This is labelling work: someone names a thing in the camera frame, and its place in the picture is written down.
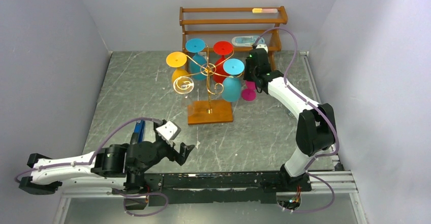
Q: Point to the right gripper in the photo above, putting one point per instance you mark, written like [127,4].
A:
[251,73]

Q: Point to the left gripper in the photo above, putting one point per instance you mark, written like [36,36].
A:
[180,157]

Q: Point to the magenta wine glass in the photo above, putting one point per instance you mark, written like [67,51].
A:
[249,93]

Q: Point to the gold wire glass rack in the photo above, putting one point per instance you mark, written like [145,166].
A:
[210,111]

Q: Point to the clear wine glass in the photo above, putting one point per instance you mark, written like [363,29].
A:
[183,86]

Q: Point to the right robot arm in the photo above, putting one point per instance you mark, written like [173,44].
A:
[315,131]

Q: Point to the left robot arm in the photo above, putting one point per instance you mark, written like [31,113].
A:
[120,167]

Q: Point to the blue wine glass right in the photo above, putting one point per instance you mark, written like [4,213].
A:
[231,84]

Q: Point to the blue wine glass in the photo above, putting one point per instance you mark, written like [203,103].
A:
[194,46]
[231,84]

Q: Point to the red wine glass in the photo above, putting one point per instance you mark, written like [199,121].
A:
[224,49]

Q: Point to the wooden shelf rack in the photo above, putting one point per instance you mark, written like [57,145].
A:
[223,24]

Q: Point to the blue wine glass back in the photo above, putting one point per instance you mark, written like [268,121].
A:
[194,46]

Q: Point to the yellow wine glass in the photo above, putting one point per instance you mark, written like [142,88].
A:
[177,60]

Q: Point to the blue packaged item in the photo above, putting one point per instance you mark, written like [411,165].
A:
[247,41]

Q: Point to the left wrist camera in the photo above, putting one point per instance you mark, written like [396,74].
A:
[169,131]

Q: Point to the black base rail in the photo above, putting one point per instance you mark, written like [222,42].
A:
[222,187]

